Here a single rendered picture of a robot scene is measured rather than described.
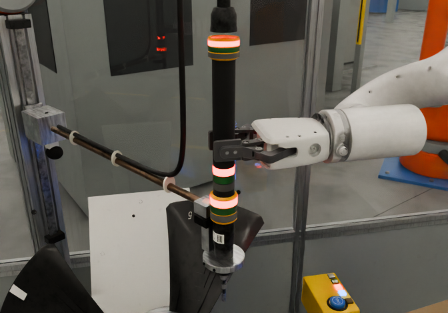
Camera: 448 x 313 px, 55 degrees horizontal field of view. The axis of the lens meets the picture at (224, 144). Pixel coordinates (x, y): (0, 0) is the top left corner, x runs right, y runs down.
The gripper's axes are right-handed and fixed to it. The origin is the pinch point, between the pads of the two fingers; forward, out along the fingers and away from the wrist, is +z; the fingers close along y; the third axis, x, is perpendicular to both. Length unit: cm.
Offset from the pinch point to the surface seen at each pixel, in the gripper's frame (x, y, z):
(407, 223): -68, 70, -88
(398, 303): -108, 70, -90
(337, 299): -57, 25, -36
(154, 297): -49, 26, 12
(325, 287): -59, 32, -35
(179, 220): -25.7, 21.9, 5.6
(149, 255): -41, 33, 13
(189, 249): -29.3, 16.0, 4.3
